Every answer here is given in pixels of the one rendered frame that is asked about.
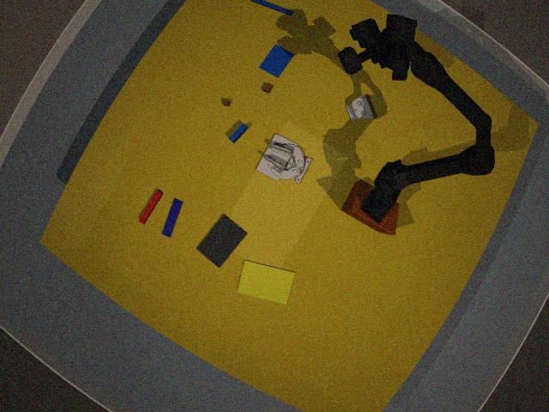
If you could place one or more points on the red flat bar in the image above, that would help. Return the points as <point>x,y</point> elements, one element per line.
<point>150,207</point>

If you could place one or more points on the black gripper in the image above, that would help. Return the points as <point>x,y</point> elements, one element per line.
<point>352,62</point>

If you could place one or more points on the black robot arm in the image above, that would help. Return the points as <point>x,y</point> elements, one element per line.
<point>476,160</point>

